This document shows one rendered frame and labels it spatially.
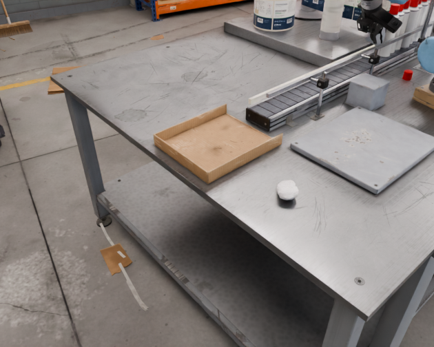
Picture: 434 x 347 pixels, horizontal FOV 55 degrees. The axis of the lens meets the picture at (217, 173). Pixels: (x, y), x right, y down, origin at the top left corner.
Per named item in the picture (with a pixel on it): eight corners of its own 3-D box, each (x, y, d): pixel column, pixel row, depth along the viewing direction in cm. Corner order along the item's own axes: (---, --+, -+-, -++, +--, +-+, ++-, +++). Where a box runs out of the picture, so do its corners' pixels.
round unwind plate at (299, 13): (304, 0, 240) (304, -2, 239) (349, 12, 221) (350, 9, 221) (268, 11, 224) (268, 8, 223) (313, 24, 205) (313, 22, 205)
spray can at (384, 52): (382, 52, 175) (395, 1, 163) (392, 56, 172) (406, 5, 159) (373, 54, 173) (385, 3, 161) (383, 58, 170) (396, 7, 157)
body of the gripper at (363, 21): (368, 18, 166) (366, -6, 156) (388, 24, 161) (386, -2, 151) (357, 32, 165) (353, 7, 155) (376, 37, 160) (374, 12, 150)
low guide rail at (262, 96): (414, 31, 192) (415, 27, 191) (416, 32, 191) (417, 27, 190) (248, 104, 136) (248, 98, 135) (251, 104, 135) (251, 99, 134)
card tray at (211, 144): (226, 113, 144) (226, 103, 142) (282, 144, 129) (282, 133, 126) (153, 144, 129) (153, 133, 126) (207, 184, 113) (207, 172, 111)
